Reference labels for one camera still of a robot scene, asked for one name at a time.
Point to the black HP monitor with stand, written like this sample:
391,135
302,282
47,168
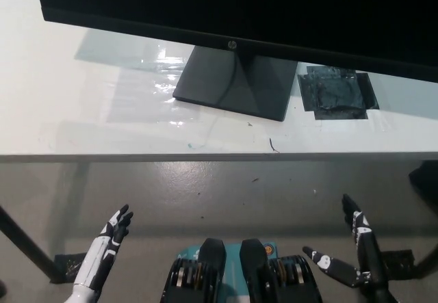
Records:
239,2

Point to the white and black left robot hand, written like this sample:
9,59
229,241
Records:
97,258

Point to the black desk leg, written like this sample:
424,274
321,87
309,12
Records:
31,245
427,258

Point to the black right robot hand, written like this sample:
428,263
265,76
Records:
371,258

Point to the black tape patch on desk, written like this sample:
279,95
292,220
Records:
335,91

